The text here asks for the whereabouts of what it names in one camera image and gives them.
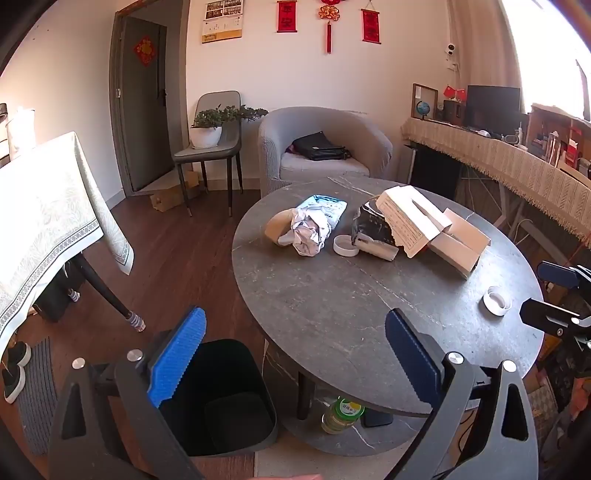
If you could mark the blue white tissue packet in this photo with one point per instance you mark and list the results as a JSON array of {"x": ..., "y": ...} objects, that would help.
[{"x": 328, "y": 207}]

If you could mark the red diamond door decoration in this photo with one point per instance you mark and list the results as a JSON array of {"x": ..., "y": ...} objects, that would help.
[{"x": 144, "y": 50}]

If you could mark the brown paper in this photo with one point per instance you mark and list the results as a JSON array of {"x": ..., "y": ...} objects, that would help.
[{"x": 277, "y": 226}]

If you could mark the potted plant white pot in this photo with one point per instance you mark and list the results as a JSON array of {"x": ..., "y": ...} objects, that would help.
[{"x": 205, "y": 136}]

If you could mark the beige curtain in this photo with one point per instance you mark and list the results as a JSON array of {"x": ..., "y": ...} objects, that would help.
[{"x": 480, "y": 46}]

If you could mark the red knot ornament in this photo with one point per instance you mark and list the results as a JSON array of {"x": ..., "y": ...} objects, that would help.
[{"x": 328, "y": 14}]

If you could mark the black flat device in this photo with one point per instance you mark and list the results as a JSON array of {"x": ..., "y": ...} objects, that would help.
[{"x": 376, "y": 418}]

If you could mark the black trash bin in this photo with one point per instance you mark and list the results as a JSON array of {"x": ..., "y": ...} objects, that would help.
[{"x": 231, "y": 383}]

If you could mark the small white cardboard box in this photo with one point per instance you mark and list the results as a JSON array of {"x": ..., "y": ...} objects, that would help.
[{"x": 461, "y": 244}]

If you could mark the grey dining chair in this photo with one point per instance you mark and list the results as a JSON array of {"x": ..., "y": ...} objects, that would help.
[{"x": 217, "y": 104}]

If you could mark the grey ribbed floor mat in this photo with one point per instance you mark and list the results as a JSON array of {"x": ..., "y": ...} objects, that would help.
[{"x": 39, "y": 406}]

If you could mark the large white cardboard box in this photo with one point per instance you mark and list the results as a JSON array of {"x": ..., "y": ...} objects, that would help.
[{"x": 406, "y": 217}]

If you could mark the brown cardboard box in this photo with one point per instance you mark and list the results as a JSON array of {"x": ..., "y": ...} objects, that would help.
[{"x": 168, "y": 197}]

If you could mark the white security camera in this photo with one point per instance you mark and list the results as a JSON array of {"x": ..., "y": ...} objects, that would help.
[{"x": 451, "y": 51}]

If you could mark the black leather bag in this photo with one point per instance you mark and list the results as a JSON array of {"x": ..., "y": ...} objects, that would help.
[{"x": 321, "y": 146}]

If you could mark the wooden framed board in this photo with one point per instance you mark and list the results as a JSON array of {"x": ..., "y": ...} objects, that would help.
[{"x": 429, "y": 94}]

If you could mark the white paper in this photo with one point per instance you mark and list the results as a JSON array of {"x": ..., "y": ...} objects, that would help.
[{"x": 307, "y": 235}]

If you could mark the black shoe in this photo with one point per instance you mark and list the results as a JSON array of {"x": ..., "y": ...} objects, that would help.
[
  {"x": 14, "y": 383},
  {"x": 18, "y": 353}
]

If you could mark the small red flags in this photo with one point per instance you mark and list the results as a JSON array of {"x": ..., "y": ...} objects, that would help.
[{"x": 455, "y": 92}]

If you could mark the black table leg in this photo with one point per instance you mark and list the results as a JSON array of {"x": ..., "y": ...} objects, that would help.
[{"x": 99, "y": 286}]

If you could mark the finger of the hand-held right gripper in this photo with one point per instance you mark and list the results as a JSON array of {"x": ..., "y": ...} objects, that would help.
[
  {"x": 556, "y": 274},
  {"x": 549, "y": 314}
]

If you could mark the small blue globe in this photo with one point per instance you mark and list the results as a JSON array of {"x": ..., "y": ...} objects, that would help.
[{"x": 423, "y": 109}]

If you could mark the white patterned tablecloth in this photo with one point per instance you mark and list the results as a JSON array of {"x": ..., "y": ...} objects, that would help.
[{"x": 41, "y": 207}]

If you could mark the black silver foil bag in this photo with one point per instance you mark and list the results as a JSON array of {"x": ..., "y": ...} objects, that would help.
[{"x": 369, "y": 228}]

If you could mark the grey door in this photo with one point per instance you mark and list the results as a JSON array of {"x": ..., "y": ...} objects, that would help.
[{"x": 141, "y": 115}]

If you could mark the grey round coffee table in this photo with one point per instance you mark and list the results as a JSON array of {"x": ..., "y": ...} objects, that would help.
[{"x": 332, "y": 300}]

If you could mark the black cabinet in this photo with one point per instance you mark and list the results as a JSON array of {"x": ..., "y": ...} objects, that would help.
[{"x": 434, "y": 173}]

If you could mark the grey armchair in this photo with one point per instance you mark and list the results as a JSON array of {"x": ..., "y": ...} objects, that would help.
[{"x": 277, "y": 147}]

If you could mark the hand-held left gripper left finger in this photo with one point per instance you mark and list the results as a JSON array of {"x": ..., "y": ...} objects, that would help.
[{"x": 178, "y": 355}]

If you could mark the wooden desk organizer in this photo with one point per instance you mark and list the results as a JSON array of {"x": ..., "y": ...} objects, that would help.
[{"x": 554, "y": 134}]

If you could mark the white tape roll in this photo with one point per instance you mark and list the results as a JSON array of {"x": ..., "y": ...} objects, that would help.
[
  {"x": 496, "y": 302},
  {"x": 345, "y": 247}
]

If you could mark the wall calendar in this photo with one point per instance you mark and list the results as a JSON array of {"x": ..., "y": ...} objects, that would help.
[{"x": 221, "y": 23}]

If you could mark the beige fringed desk cloth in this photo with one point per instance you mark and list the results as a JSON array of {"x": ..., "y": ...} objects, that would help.
[{"x": 508, "y": 166}]

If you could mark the red hanging scroll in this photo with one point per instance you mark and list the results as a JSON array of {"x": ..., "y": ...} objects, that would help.
[
  {"x": 286, "y": 16},
  {"x": 371, "y": 26}
]

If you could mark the black monitor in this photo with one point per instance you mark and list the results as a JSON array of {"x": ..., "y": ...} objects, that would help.
[{"x": 491, "y": 106}]

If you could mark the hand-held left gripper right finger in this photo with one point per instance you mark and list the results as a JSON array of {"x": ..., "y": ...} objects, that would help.
[{"x": 411, "y": 355}]

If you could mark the green label plastic bottle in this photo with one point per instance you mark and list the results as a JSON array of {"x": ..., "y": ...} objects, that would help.
[{"x": 339, "y": 413}]

